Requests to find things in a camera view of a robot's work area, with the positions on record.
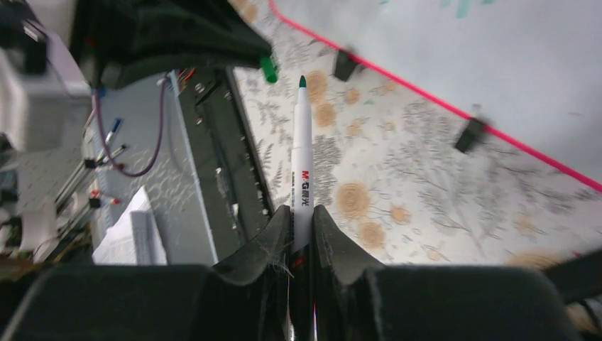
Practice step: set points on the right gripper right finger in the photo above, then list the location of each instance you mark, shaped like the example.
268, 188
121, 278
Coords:
343, 300

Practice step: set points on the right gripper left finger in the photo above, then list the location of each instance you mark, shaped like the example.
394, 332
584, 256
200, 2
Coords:
249, 291

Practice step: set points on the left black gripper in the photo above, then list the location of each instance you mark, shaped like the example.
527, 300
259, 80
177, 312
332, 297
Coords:
118, 43

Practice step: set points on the green whiteboard marker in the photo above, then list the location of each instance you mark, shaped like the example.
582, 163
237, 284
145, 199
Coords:
301, 299

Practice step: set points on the green marker cap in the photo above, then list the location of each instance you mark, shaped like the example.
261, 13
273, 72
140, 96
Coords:
270, 69

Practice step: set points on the pink framed whiteboard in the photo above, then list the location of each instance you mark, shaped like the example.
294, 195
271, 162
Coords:
532, 69

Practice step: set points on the black whiteboard stand foot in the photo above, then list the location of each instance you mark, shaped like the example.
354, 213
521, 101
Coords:
345, 65

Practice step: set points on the floral table mat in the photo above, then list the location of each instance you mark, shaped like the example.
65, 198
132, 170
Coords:
388, 174

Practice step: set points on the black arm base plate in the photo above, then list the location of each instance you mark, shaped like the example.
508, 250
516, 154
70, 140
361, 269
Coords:
234, 189

